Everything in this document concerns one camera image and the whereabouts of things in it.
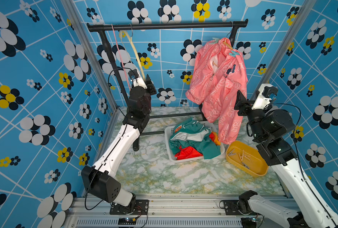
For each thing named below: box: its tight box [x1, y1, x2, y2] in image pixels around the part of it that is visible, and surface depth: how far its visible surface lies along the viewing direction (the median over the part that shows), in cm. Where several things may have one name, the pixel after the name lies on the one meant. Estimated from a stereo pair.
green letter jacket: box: [169, 116, 221, 160], surface depth 88 cm
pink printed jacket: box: [185, 37, 249, 145], surface depth 76 cm
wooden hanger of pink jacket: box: [212, 38, 234, 68], surface depth 65 cm
